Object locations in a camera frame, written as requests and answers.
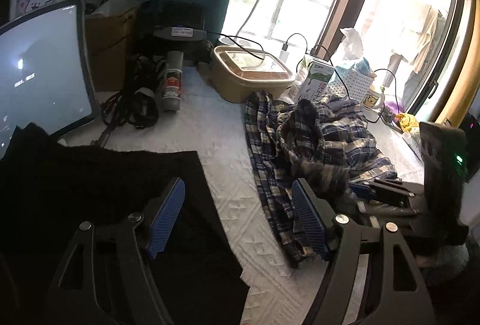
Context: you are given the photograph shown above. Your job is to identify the white perforated basket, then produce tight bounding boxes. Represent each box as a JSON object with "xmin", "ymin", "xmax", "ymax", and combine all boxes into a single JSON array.
[{"xmin": 327, "ymin": 67, "xmax": 374, "ymax": 103}]

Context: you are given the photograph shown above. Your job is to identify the white charger adapter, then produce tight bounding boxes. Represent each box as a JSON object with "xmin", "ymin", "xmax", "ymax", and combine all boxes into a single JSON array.
[{"xmin": 278, "ymin": 42, "xmax": 289, "ymax": 64}]

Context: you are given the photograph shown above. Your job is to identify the white bear mug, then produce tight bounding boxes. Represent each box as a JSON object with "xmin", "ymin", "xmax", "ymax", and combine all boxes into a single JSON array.
[{"xmin": 362, "ymin": 85, "xmax": 385, "ymax": 110}]

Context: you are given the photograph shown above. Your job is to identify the yellow curtain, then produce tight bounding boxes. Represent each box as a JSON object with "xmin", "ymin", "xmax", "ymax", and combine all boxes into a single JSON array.
[{"xmin": 435, "ymin": 0, "xmax": 479, "ymax": 128}]

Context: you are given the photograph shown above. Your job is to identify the brown lidded food container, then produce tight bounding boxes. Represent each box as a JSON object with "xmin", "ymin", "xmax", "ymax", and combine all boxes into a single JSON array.
[{"xmin": 210, "ymin": 46, "xmax": 295, "ymax": 103}]

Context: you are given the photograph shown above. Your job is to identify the black folded garment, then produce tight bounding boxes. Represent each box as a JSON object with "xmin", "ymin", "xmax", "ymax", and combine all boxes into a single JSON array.
[{"xmin": 1, "ymin": 124, "xmax": 249, "ymax": 324}]

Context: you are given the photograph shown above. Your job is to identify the green white milk carton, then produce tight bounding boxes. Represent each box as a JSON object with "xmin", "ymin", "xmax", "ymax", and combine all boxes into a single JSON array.
[{"xmin": 296, "ymin": 57, "xmax": 335, "ymax": 101}]

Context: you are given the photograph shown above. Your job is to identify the white plastic bag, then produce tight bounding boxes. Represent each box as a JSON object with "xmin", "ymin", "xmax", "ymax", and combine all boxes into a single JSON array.
[{"xmin": 332, "ymin": 28, "xmax": 364, "ymax": 67}]

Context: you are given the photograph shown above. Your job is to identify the navy cream plaid pants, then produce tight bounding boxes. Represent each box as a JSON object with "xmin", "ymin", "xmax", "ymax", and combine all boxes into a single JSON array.
[{"xmin": 244, "ymin": 91, "xmax": 397, "ymax": 267}]

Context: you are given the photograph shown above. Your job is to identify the small spray can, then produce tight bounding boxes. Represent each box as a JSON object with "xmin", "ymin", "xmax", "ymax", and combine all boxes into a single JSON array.
[{"xmin": 161, "ymin": 51, "xmax": 184, "ymax": 112}]

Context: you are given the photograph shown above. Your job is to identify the tablet with lit screen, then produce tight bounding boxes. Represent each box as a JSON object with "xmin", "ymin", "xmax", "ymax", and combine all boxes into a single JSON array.
[{"xmin": 1, "ymin": 0, "xmax": 99, "ymax": 152}]

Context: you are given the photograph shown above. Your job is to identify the purple cloth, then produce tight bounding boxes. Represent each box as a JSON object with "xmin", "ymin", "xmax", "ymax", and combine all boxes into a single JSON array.
[{"xmin": 385, "ymin": 100, "xmax": 404, "ymax": 115}]

